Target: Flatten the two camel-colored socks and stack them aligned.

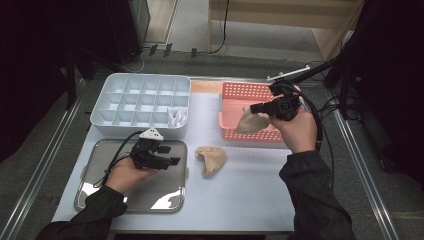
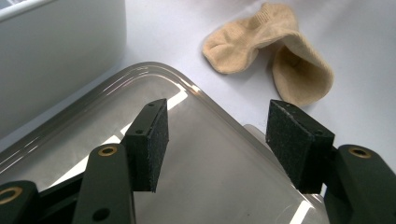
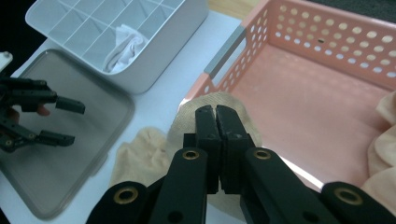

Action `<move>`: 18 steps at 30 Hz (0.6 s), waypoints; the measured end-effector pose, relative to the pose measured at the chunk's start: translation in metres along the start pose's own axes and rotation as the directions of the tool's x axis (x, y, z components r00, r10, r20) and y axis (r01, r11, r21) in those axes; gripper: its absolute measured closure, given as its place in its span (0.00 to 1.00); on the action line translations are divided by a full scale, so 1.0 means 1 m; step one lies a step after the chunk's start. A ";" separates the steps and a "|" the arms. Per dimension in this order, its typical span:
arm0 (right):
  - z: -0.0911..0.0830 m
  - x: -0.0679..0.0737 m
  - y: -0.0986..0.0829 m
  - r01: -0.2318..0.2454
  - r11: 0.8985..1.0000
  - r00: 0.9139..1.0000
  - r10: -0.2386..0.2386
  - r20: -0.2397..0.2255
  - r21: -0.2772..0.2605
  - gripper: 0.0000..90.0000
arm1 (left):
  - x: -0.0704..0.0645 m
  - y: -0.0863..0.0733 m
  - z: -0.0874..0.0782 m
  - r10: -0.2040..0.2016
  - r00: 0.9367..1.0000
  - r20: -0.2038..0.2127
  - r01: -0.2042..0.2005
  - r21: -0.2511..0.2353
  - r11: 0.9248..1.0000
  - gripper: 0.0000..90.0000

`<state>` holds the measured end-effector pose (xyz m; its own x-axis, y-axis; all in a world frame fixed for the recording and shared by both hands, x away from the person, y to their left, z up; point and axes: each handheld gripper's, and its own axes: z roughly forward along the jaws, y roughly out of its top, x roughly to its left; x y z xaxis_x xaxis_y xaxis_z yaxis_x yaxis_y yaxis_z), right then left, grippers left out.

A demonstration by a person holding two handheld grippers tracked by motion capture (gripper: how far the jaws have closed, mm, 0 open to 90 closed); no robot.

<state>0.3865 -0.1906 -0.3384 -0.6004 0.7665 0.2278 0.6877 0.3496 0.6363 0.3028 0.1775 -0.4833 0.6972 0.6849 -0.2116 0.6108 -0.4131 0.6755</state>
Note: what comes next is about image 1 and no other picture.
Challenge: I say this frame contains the pink plastic basket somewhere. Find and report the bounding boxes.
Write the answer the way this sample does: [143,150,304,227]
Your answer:
[218,81,294,149]

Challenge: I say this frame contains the dark cabinet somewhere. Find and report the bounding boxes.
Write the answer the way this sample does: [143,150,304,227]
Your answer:
[103,0,151,66]

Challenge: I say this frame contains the light wooden furniture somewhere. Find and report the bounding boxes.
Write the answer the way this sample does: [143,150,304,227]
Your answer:
[207,0,366,63]

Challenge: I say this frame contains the translucent grey box lid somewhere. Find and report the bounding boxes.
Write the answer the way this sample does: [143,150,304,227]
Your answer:
[73,139,188,214]

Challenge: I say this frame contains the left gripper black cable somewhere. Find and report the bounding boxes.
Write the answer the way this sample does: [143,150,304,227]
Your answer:
[92,130,144,189]

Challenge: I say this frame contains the beige sock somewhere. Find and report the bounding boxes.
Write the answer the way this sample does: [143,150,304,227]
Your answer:
[194,145,228,178]
[235,106,272,134]

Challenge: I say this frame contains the white floor cable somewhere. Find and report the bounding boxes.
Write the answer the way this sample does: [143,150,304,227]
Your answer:
[118,49,148,74]

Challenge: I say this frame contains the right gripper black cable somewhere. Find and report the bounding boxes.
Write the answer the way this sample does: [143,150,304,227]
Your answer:
[283,83,324,151]

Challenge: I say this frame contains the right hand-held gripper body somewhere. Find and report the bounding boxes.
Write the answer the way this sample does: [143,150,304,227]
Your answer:
[266,65,311,122]

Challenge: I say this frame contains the person's left hand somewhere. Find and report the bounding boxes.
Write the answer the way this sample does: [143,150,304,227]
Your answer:
[104,157,159,195]

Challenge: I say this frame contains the person's right hand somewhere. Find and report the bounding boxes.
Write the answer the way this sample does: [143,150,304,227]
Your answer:
[269,99,318,154]

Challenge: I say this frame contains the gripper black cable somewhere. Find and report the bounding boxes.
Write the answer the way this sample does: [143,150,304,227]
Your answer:
[92,130,144,189]
[283,83,324,151]

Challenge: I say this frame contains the white compartment storage box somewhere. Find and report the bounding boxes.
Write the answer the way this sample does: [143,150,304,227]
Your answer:
[90,73,192,139]

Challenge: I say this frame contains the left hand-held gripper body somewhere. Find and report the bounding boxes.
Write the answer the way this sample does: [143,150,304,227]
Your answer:
[129,127,165,171]

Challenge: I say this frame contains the hanging black cable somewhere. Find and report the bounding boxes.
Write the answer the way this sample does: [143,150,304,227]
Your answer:
[206,0,231,55]

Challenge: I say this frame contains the looped black floor cable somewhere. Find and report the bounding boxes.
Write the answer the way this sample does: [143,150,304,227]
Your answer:
[302,59,339,116]

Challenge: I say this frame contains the dark curtain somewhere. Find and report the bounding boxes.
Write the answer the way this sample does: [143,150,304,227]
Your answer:
[346,0,424,191]
[0,0,108,164]

